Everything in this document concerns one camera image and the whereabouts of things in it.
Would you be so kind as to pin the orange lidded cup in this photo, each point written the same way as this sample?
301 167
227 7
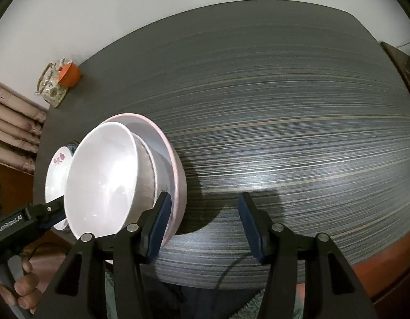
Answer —
70 74

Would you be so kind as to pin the beige patterned curtain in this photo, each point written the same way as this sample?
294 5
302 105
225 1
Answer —
15 123

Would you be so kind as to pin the wooden cabinet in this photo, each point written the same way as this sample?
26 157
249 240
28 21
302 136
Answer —
15 186

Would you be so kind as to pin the green fuzzy garment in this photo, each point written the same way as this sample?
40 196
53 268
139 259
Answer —
112 292

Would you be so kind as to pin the white bowl pink base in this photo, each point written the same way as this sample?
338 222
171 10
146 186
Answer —
102 179

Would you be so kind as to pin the dark side table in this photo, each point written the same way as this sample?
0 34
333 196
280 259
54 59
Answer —
404 69

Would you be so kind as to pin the person's left hand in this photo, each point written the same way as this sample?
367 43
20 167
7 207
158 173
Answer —
27 289

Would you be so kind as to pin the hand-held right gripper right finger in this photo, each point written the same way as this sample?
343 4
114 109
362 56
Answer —
249 229

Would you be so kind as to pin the floral ceramic teapot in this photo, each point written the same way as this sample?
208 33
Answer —
53 93

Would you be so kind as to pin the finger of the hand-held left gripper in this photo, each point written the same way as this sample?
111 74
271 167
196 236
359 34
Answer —
53 214

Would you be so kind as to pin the white plate pink flowers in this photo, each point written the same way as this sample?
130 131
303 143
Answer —
55 179

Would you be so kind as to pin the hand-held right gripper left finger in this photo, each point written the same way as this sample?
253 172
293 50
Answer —
160 229

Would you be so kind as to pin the large blue floral plate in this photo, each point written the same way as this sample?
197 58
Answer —
71 146

